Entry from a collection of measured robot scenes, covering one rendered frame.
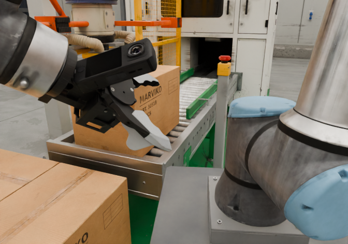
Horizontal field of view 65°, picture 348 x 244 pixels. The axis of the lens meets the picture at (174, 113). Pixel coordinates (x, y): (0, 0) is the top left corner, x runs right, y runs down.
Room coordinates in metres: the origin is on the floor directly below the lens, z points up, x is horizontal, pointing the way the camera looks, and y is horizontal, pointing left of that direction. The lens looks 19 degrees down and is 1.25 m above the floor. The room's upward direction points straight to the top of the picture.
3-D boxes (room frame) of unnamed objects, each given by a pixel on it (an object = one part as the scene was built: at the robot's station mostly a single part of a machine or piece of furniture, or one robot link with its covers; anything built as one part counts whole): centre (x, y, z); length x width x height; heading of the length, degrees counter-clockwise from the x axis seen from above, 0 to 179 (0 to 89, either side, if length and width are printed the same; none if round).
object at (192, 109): (2.58, -0.42, 0.60); 1.60 x 0.10 x 0.09; 159
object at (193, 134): (2.22, -0.35, 0.50); 2.31 x 0.05 x 0.19; 159
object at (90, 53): (1.24, 0.27, 1.12); 0.34 x 0.10 x 0.05; 161
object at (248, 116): (0.58, -0.20, 0.99); 0.17 x 0.15 x 0.18; 12
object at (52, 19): (1.03, 0.44, 1.23); 0.10 x 0.08 x 0.06; 71
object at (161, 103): (1.59, 0.26, 0.75); 0.60 x 0.40 x 0.40; 158
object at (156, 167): (1.25, 0.38, 0.58); 0.70 x 0.03 x 0.06; 69
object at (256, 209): (0.59, -0.20, 0.86); 0.19 x 0.19 x 0.10
